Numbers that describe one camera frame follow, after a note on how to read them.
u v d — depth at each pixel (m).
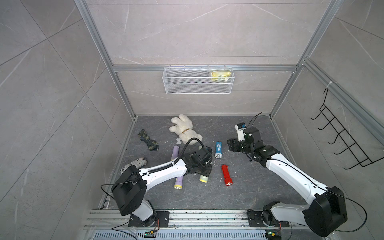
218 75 0.85
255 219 0.73
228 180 0.86
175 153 0.98
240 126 0.72
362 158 0.59
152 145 0.98
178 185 0.81
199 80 1.01
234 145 0.72
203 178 0.78
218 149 0.96
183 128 1.01
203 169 0.72
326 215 0.40
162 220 0.73
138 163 0.90
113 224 0.72
